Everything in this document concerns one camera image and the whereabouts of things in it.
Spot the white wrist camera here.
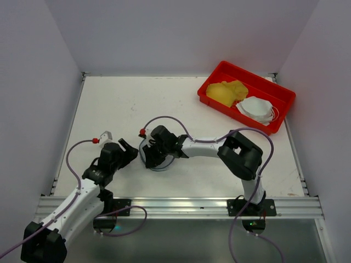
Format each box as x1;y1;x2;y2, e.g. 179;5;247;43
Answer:
99;131;113;145
139;128;155;146

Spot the red plastic bin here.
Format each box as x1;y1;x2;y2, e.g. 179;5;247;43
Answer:
197;61;296;135

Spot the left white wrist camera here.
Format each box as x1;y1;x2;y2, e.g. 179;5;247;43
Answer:
99;131;113;145

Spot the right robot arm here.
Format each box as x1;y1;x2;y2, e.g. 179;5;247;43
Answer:
139;125;265;205

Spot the aluminium front rail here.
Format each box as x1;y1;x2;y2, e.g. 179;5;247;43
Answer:
38;196;324;220

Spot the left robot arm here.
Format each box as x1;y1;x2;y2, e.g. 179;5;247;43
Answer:
20;139;138;262

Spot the white mesh laundry bag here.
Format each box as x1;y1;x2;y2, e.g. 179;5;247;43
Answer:
138;139;175;172

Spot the beige bra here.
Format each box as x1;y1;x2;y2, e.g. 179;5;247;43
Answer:
206;80;248;107

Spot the pale green bra pad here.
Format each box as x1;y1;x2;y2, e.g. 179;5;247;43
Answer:
236;96;280;126

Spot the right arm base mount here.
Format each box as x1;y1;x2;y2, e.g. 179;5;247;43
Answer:
227;195;277;234

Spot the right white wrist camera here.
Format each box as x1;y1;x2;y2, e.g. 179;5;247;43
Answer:
139;128;155;146

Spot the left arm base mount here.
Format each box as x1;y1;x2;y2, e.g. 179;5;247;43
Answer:
93;198;132;233

